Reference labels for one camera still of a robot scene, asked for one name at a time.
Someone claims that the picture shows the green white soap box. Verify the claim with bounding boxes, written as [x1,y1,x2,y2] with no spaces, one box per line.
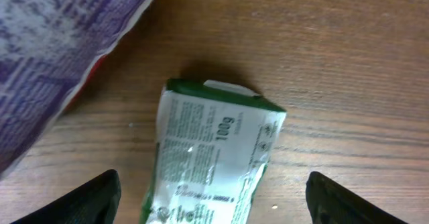
[140,78,287,224]

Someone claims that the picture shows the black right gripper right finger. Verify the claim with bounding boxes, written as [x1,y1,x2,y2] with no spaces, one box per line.
[306,172,406,224]

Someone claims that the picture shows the purple floral pack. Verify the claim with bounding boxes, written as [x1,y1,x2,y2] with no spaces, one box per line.
[1,0,153,176]

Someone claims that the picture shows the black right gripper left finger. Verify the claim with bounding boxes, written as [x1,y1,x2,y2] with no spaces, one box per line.
[13,169,121,224]

